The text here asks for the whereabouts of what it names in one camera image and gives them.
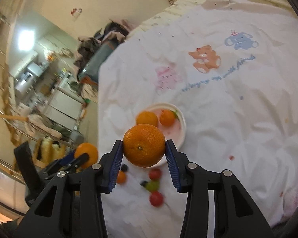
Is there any floral cloth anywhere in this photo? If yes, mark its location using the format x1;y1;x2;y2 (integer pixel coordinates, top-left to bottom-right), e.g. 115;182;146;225
80;82;99;104

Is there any white printed blanket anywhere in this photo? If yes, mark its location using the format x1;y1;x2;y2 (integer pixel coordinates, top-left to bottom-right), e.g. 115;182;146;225
98;5;298;238

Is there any pink towel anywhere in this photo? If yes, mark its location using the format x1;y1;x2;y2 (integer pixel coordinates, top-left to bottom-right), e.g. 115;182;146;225
25;114;64;138

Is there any small mandarin orange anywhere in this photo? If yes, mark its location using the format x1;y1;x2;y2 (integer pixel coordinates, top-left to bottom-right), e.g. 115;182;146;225
159;109;176;127
116;171;127;184

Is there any metal shelf rack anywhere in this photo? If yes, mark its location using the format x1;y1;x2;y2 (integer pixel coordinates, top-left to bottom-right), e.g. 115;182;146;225
40;72;90;134

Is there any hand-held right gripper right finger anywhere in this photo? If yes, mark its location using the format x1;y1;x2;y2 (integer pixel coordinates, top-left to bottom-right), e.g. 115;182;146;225
165;139;274;238

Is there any large orange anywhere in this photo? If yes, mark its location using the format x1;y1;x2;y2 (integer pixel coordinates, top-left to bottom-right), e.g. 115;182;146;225
123;124;166;168
136;111;159;127

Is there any washing machine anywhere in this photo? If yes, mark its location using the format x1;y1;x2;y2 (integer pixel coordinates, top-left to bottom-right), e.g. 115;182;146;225
58;76;83;97

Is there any white round plate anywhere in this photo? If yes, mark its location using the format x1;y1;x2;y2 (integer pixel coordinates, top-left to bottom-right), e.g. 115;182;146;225
138;103;187;168

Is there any red cherry tomato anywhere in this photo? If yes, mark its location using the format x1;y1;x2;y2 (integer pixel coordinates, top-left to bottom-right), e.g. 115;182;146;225
149;168;162;181
149;191;164;207

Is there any green grape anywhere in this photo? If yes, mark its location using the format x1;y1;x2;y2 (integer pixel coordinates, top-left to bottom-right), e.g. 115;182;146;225
146;180;160;192

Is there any pile of clothes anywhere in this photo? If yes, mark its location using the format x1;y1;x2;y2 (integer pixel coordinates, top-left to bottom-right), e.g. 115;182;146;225
73;18;137;67

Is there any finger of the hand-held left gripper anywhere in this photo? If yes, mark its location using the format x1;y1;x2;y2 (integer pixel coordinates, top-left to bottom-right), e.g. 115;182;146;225
58;153;90;171

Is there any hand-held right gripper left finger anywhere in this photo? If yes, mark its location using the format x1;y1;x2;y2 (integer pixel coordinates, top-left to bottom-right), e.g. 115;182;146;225
13;140;124;238

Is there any white kitchen cabinet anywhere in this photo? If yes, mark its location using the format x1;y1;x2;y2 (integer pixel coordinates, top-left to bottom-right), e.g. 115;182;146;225
14;48;46;95

